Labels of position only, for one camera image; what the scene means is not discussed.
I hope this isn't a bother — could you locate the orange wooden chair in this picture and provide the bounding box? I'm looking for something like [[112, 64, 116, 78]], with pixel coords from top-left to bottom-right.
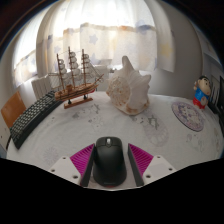
[[0, 90, 27, 129]]

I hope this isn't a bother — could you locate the white printed tablecloth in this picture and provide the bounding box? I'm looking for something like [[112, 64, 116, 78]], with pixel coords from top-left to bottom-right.
[[5, 90, 224, 174]]

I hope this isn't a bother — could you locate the cartoon boy figurine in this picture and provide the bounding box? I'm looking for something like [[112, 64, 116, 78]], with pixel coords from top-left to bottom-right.
[[192, 75, 212, 110]]

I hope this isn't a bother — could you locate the white star-print curtain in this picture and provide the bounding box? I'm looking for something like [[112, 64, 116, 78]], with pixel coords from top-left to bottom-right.
[[13, 0, 176, 88]]

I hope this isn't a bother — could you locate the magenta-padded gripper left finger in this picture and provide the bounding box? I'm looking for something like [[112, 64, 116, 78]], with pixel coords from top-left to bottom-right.
[[49, 143, 98, 188]]

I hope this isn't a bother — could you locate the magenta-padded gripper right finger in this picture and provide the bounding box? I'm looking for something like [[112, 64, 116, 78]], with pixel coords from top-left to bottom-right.
[[127, 143, 177, 188]]

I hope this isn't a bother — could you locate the wooden model sailing ship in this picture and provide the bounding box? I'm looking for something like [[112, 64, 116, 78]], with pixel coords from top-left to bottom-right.
[[47, 46, 105, 110]]

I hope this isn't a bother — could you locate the black keyboard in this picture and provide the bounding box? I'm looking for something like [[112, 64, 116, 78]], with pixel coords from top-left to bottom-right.
[[9, 89, 64, 150]]

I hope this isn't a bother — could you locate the round purple printed mouse pad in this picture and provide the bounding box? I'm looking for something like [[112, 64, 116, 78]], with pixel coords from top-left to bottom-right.
[[171, 101, 205, 133]]

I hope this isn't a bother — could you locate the black computer mouse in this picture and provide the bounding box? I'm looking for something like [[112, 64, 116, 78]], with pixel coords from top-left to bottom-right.
[[92, 136, 128, 188]]

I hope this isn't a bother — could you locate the large white conch shell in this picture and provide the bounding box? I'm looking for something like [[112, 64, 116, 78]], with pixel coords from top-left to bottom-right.
[[105, 55, 152, 116]]

